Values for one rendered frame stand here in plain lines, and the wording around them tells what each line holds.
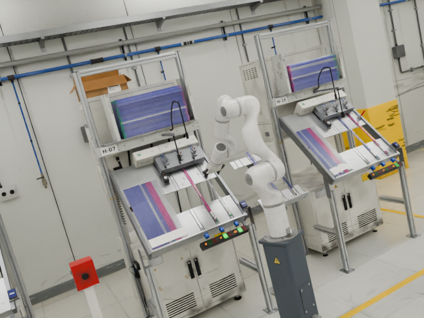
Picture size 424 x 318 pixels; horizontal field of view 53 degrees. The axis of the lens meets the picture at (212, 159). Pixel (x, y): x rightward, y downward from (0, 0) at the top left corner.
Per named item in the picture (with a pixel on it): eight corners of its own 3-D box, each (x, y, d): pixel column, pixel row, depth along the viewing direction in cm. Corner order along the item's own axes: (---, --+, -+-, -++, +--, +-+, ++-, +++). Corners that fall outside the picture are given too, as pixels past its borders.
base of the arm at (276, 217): (304, 229, 235) (297, 198, 233) (284, 243, 223) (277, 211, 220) (276, 228, 249) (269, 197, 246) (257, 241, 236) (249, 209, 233)
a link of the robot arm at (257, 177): (288, 201, 230) (279, 159, 227) (262, 213, 222) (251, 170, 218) (274, 199, 241) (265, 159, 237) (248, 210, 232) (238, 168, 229)
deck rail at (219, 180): (246, 220, 285) (247, 214, 280) (243, 221, 284) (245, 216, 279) (197, 149, 325) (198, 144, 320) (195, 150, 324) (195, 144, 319)
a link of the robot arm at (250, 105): (257, 188, 233) (279, 178, 240) (269, 184, 222) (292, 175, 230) (224, 103, 236) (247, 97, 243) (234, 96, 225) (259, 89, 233)
